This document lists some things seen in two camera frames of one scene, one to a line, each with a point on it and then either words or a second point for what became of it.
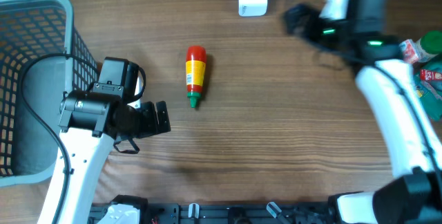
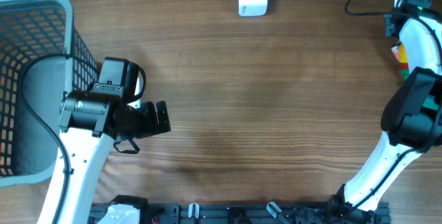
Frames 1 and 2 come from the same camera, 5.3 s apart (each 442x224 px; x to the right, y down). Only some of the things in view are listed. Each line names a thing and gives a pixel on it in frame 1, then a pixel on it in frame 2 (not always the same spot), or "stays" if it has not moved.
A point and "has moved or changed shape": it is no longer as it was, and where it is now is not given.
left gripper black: (151, 126) stays
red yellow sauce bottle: (195, 69) has moved or changed shape
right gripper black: (309, 15) → (391, 27)
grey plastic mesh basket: (32, 25) stays
